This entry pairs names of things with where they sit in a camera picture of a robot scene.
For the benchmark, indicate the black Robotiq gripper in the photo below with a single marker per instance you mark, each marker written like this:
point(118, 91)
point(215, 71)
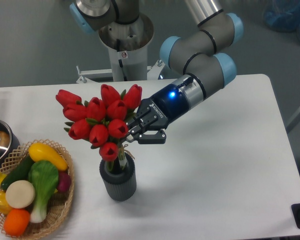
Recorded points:
point(166, 105)

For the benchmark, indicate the red tulip bouquet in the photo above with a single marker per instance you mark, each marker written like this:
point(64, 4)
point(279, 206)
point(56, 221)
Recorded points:
point(102, 121)

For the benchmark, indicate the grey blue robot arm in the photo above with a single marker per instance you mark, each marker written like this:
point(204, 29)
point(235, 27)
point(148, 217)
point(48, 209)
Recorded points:
point(202, 67)

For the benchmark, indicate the dark grey ribbed vase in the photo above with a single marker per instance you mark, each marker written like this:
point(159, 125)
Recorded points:
point(120, 183)

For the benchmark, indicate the purple red radish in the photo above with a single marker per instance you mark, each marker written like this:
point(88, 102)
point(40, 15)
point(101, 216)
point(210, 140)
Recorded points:
point(64, 182)

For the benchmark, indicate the yellow squash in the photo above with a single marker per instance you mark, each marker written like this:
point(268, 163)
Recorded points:
point(39, 151)

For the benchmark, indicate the green bok choy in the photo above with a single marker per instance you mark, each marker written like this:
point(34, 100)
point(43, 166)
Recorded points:
point(44, 177)

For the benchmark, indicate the woven wicker basket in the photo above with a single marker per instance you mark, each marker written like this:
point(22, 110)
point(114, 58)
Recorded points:
point(59, 204)

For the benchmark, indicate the dark green cucumber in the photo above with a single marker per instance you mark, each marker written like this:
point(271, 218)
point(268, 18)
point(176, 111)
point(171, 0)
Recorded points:
point(20, 172)

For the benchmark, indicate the beige round bun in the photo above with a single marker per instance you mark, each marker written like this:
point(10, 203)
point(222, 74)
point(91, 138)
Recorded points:
point(20, 194)

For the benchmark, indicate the orange fruit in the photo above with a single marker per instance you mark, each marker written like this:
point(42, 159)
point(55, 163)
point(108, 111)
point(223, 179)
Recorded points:
point(16, 222)

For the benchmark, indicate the yellow bell pepper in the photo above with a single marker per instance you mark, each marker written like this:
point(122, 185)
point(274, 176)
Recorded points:
point(5, 208)

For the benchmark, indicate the blue plastic bag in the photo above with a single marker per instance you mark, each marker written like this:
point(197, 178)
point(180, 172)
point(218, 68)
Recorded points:
point(283, 16)

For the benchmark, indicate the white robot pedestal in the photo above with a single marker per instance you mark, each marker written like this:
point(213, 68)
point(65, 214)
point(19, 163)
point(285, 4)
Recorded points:
point(127, 46)

